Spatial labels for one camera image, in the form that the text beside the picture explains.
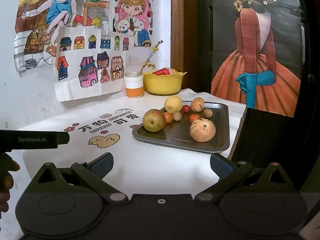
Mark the large striped tan melon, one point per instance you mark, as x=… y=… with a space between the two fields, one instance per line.
x=202 y=130

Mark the lady in orange dress poster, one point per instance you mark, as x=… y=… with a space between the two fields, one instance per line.
x=251 y=74

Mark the brown wooden door frame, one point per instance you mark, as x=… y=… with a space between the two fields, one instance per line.
x=183 y=47

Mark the olive green small fruit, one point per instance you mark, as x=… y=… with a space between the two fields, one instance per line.
x=177 y=116

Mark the boy with fan drawing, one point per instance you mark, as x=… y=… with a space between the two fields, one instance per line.
x=38 y=23

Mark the white orange glass jar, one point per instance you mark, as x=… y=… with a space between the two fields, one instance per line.
x=134 y=85

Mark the yellow plastic bowl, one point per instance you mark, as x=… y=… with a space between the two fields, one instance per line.
x=163 y=84

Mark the yellow flower branch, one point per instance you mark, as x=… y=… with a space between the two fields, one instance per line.
x=147 y=62

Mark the red cherry tomato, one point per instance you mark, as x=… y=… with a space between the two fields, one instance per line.
x=186 y=108

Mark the green yellow mango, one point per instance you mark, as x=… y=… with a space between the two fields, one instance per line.
x=154 y=120

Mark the small striped orange melon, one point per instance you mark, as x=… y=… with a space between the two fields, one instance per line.
x=197 y=105

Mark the red plastic toy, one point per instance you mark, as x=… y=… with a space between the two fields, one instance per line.
x=163 y=71

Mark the houses drawing paper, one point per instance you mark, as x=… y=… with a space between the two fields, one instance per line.
x=90 y=62

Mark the orange plastic toy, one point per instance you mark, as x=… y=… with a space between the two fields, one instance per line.
x=174 y=71

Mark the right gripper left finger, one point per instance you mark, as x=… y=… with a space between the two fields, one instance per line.
x=92 y=174

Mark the metal tray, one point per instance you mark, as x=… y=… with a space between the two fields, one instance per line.
x=176 y=134

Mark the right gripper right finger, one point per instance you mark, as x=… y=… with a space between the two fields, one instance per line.
x=230 y=175

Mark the left hand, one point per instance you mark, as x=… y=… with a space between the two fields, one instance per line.
x=7 y=181

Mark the yellow lemon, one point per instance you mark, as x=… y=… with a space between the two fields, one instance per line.
x=173 y=104

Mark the white printed table cloth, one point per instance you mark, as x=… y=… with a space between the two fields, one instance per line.
x=139 y=167

